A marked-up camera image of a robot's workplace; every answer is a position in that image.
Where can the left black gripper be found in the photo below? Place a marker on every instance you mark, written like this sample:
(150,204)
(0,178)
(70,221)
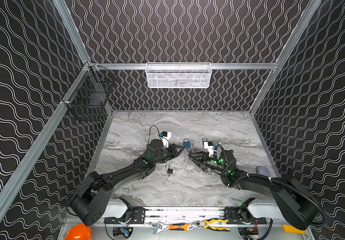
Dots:
(170,151)

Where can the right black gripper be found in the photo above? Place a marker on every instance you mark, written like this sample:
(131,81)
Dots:
(202,159)

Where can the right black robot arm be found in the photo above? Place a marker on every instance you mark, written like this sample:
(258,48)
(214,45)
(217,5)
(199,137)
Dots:
(298,207)

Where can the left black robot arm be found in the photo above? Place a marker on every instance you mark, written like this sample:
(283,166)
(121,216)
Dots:
(90,200)

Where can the black padlock middle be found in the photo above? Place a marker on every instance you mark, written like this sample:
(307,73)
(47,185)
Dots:
(169,170)

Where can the grey oblong pad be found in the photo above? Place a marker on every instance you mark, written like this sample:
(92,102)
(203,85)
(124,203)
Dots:
(261,170)

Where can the yellow tag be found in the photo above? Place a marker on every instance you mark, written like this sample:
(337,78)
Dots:
(291,229)

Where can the orange hard hat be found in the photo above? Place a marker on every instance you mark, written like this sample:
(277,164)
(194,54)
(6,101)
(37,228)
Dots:
(79,232)

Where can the yellow handled pliers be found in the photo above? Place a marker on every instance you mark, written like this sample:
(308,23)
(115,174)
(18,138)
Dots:
(218,225)

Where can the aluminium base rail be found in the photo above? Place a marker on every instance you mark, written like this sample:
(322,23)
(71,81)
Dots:
(171,215)

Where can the white wire basket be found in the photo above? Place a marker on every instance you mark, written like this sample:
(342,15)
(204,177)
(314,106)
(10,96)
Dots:
(174,75)

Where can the adjustable wrench orange handle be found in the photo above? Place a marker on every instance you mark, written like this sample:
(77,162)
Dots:
(160,227)

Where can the black wire basket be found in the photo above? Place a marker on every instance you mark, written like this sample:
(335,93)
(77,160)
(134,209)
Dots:
(87,99)

